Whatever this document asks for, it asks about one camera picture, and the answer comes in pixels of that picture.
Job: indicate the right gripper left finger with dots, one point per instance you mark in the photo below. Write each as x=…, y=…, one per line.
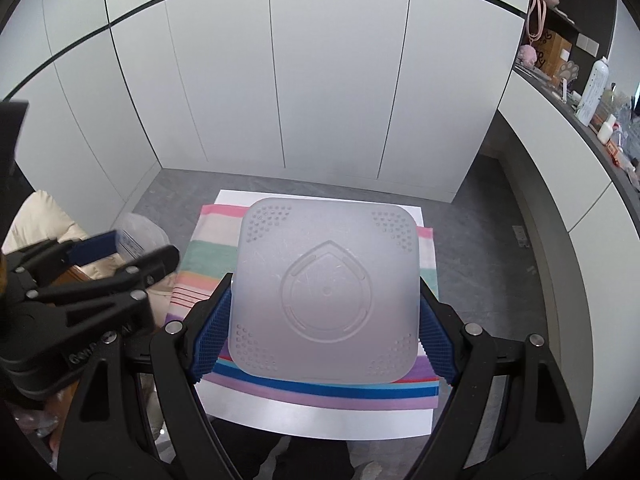
x=207, y=328

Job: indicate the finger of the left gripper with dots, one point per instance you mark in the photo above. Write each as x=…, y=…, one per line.
x=49, y=259
x=140, y=273

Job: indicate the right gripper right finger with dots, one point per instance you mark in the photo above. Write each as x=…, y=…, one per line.
x=434, y=338

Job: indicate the translucent square plastic container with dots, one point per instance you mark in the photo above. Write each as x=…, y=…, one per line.
x=326, y=292

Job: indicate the clear oval contact lens case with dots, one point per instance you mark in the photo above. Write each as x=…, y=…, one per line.
x=137, y=235

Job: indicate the cream padded chair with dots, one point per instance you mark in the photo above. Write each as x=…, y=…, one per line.
x=40, y=218

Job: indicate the striped colourful towel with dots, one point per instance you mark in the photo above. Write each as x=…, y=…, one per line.
x=213, y=253

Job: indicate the white spray bottle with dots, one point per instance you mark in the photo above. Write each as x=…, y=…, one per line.
x=593, y=91

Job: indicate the pink plush toy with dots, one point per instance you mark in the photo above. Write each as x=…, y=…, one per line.
x=527, y=56

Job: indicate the brown box on shelf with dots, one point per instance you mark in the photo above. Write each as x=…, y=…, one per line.
x=552, y=51

